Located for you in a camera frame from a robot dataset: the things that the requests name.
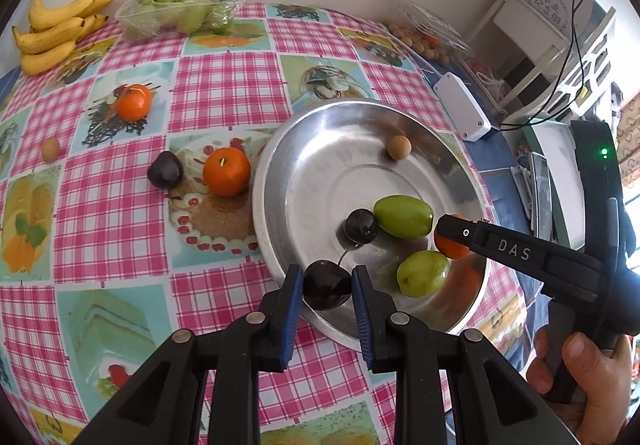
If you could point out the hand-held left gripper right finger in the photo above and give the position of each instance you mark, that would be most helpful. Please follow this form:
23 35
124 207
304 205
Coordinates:
362 315

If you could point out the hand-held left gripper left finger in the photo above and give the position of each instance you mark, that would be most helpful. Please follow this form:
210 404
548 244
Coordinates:
292 310

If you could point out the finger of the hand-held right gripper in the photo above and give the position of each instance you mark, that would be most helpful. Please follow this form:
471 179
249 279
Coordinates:
510 250

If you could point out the dark red cherry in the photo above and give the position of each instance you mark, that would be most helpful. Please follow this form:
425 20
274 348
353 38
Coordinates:
361 225
165 170
327 284

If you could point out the orange mandarin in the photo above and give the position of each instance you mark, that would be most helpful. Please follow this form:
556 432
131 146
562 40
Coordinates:
450 249
226 171
132 102

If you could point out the large green jujube fruit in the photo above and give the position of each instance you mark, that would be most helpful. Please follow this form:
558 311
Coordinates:
422 273
404 216

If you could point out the round metal plate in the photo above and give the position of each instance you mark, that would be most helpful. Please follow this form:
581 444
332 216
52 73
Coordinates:
310 185

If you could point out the round brown longan fruit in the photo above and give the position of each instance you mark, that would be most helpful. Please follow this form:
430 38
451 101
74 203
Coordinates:
399 146
50 149

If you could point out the person's right hand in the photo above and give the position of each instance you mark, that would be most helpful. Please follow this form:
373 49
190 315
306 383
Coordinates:
592 375

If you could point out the green shallow box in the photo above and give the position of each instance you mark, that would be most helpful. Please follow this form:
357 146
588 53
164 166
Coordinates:
562 175

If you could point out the smartphone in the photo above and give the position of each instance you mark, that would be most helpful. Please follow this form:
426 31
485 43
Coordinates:
542 200

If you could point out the white lattice shelf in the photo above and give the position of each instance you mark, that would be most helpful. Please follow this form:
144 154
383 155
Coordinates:
600 55

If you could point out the white plastic box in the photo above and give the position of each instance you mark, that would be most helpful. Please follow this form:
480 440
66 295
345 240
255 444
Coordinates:
462 107

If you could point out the white plastic bag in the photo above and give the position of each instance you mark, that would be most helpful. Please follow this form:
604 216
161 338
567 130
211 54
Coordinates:
487 80

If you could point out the white shelf unit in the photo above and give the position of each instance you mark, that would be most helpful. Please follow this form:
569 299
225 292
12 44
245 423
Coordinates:
575 25

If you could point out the white stool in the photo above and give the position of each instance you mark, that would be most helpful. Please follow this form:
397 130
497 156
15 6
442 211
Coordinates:
492 20

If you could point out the pink checkered tablecloth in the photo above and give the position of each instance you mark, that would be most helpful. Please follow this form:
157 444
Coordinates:
100 225

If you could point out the small red-orange fruit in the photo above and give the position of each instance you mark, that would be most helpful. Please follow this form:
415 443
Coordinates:
432 40

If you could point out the pile of brown longans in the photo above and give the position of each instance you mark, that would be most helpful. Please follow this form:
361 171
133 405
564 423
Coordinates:
415 42

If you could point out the clear plastic longan container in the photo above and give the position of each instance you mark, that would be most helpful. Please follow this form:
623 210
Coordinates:
425 15

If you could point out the pile of green jujubes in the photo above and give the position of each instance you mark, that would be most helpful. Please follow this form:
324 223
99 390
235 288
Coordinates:
192 12

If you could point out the clear plastic jujube container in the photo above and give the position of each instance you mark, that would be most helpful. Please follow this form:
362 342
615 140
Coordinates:
132 22

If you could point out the yellow banana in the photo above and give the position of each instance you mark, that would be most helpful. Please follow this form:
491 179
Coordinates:
92 23
65 10
45 60
47 39

